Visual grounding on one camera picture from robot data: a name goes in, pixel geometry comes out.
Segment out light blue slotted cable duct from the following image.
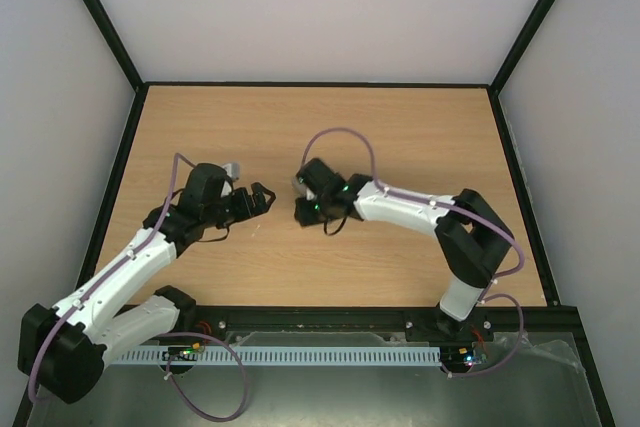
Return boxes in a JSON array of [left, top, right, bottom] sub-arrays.
[[114, 345, 441, 367]]

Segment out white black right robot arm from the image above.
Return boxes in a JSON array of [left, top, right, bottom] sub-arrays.
[[293, 158, 514, 339]]

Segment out black enclosure frame post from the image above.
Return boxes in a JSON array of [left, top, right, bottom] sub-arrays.
[[82, 0, 144, 91]]

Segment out black right frame post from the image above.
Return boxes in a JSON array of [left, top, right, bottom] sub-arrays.
[[489, 0, 556, 96]]

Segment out black front mounting rail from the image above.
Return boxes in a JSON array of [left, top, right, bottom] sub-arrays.
[[161, 306, 582, 346]]

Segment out grey glasses case green lining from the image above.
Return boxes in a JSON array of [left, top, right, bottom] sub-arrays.
[[291, 176, 308, 198]]

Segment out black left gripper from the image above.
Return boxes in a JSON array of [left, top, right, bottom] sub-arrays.
[[203, 182, 276, 228]]

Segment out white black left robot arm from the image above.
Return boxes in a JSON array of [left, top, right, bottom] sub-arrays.
[[18, 163, 276, 404]]

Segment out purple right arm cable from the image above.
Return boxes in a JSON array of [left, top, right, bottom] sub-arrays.
[[302, 127, 526, 378]]

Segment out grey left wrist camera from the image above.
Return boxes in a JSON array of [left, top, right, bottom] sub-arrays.
[[222, 162, 240, 182]]

